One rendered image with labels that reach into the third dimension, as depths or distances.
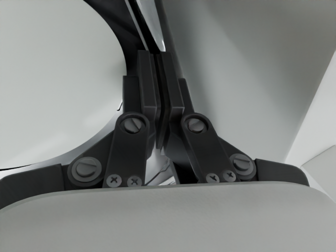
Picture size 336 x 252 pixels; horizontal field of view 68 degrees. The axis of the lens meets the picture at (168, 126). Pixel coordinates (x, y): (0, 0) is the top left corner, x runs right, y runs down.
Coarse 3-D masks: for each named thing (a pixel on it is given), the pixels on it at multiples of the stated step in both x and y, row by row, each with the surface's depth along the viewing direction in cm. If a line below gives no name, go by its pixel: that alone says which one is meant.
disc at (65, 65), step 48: (0, 0) 8; (48, 0) 8; (0, 48) 9; (48, 48) 10; (96, 48) 11; (0, 96) 10; (48, 96) 11; (96, 96) 13; (0, 144) 12; (48, 144) 14
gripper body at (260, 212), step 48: (96, 192) 6; (144, 192) 6; (192, 192) 7; (240, 192) 7; (288, 192) 7; (0, 240) 5; (48, 240) 5; (96, 240) 5; (144, 240) 6; (192, 240) 6; (240, 240) 6; (288, 240) 6
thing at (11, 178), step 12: (36, 168) 8; (48, 168) 8; (60, 168) 8; (0, 180) 8; (12, 180) 8; (24, 180) 8; (36, 180) 8; (48, 180) 8; (60, 180) 8; (0, 192) 7; (12, 192) 7; (24, 192) 7; (36, 192) 7; (48, 192) 8; (0, 204) 7
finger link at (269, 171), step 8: (256, 160) 10; (264, 160) 10; (256, 168) 9; (264, 168) 9; (272, 168) 9; (280, 168) 10; (288, 168) 10; (296, 168) 10; (256, 176) 9; (264, 176) 9; (272, 176) 9; (280, 176) 9; (288, 176) 9; (296, 176) 9; (304, 176) 9; (304, 184) 9
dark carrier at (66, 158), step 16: (96, 0) 9; (112, 0) 10; (112, 16) 10; (128, 16) 10; (128, 32) 11; (128, 48) 11; (144, 48) 12; (128, 64) 12; (112, 128) 15; (48, 160) 15; (64, 160) 15; (160, 160) 22; (0, 176) 14; (160, 176) 24
